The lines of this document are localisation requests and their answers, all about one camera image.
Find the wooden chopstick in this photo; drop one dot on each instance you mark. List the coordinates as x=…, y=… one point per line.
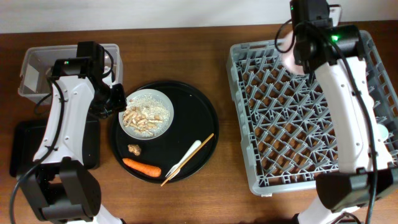
x=180, y=166

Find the grey dishwasher rack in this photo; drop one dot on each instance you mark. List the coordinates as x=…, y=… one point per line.
x=287, y=137

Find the grey plate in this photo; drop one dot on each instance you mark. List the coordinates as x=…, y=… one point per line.
x=166, y=105

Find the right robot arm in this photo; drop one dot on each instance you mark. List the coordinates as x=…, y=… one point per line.
x=334, y=56

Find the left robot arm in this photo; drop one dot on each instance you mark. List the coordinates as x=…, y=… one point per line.
x=57, y=186

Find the rice and peanut scraps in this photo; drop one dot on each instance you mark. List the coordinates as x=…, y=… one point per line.
x=144, y=115

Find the round black tray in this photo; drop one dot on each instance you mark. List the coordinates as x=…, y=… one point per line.
x=194, y=119

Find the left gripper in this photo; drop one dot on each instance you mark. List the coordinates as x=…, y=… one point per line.
x=120, y=105

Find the pink bowl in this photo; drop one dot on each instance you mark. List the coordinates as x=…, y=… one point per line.
x=288, y=58

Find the blue cup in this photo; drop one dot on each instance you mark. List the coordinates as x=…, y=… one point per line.
x=382, y=132

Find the orange carrot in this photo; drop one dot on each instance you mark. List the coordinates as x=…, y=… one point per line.
x=146, y=169

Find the black rectangular tray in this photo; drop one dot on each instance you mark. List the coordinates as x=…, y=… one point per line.
x=29, y=134

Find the white plastic fork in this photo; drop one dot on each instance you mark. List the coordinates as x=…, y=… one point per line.
x=195, y=145

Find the ginger piece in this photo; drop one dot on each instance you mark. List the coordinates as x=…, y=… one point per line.
x=135, y=149

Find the clear plastic bin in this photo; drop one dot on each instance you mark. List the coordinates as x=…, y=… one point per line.
x=38, y=62

